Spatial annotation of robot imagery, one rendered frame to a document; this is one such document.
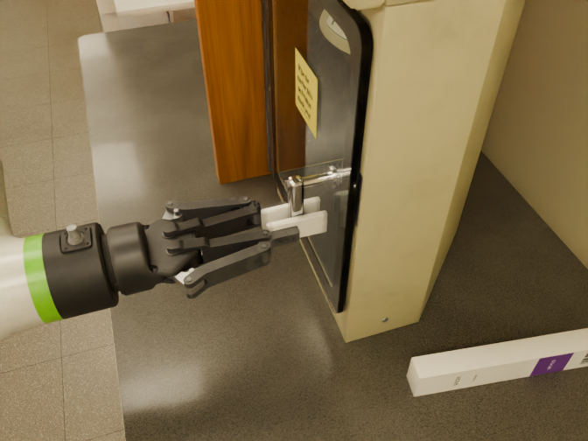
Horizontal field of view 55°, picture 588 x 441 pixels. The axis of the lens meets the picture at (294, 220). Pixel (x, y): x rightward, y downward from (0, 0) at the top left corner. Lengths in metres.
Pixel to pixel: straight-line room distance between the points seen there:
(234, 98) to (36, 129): 2.14
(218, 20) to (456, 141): 0.40
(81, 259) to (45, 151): 2.24
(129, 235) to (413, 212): 0.30
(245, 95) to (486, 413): 0.57
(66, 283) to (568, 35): 0.76
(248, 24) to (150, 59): 0.56
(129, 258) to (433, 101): 0.33
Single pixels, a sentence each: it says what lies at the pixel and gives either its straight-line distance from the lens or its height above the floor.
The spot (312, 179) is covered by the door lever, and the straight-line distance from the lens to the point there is 0.61.
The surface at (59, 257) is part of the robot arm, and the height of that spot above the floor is 1.19.
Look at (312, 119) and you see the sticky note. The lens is 0.65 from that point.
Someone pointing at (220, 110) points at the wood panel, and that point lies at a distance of 0.91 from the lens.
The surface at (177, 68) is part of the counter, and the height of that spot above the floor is 0.94.
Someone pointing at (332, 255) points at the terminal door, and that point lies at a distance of 0.69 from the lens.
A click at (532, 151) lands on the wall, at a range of 1.06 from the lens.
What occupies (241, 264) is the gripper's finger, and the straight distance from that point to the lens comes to 0.60.
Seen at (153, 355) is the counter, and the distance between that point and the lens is 0.80.
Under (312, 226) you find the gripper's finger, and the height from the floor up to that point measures 1.15.
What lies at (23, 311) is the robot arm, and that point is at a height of 1.16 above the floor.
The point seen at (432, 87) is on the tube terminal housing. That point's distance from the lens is 0.53.
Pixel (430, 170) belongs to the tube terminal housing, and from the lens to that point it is 0.60.
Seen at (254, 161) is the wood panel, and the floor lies 0.98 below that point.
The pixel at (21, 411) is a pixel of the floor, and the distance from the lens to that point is 1.96.
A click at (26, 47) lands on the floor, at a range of 3.71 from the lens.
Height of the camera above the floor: 1.60
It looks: 45 degrees down
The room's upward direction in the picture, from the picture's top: straight up
